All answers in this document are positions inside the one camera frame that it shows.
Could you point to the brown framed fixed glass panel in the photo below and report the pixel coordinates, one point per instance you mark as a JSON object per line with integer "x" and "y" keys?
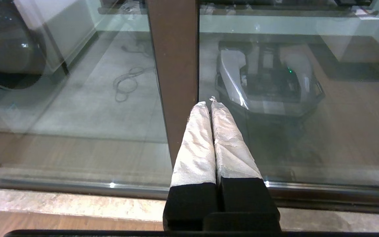
{"x": 178, "y": 65}

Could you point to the brown framed sliding glass door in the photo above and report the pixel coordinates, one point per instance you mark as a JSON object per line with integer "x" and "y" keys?
{"x": 341, "y": 138}

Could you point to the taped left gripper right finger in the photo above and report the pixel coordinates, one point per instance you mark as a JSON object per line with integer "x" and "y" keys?
{"x": 235, "y": 164}

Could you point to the door floor track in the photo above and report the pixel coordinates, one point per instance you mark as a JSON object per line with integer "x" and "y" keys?
{"x": 324, "y": 205}

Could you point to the large black rounded object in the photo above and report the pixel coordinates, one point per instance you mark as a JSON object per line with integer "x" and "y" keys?
{"x": 5, "y": 49}

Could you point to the grey stone railing sill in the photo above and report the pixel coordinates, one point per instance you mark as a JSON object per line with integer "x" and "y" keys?
{"x": 275, "y": 12}

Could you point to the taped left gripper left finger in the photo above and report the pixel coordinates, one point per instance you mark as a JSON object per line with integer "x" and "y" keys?
{"x": 192, "y": 158}

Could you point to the black metal balcony railing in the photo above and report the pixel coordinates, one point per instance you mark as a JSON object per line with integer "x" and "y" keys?
{"x": 275, "y": 2}

